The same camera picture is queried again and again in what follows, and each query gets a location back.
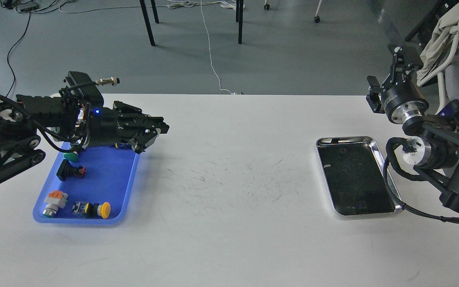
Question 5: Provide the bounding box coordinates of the white cable on floor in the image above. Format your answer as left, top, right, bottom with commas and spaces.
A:
167, 0, 246, 95

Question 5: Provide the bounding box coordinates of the blue plastic tray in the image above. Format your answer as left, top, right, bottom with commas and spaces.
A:
33, 145, 140, 225

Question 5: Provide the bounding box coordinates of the white orange push button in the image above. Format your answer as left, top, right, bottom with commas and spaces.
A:
42, 190, 69, 218

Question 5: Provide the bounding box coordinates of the black table leg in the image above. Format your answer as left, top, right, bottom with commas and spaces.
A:
139, 0, 160, 47
235, 0, 244, 44

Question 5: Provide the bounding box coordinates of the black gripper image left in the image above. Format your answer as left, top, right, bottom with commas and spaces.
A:
82, 100, 170, 154

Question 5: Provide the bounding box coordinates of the black table leg right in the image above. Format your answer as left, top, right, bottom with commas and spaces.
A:
235, 0, 244, 44

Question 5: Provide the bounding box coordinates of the red push button switch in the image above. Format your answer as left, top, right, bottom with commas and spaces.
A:
114, 142, 132, 150

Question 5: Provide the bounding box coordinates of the black selector switch red base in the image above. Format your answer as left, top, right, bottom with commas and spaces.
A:
56, 159, 87, 181

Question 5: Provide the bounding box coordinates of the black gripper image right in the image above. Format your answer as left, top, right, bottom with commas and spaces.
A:
366, 44, 429, 124

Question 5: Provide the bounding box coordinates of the black table leg left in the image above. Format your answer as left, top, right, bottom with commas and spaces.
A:
139, 0, 160, 47

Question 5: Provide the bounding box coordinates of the silver metal tray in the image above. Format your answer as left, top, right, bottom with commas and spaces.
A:
316, 136, 402, 220

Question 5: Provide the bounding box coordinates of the beige cloth on chair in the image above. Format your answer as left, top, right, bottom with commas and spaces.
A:
417, 3, 459, 86

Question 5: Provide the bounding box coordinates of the black cable on floor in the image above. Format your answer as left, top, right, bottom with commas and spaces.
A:
0, 0, 61, 100

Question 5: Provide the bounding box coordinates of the yellow mushroom push button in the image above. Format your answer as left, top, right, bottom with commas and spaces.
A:
71, 201, 111, 219

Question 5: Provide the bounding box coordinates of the green push button switch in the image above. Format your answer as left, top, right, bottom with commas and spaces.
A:
63, 151, 80, 162

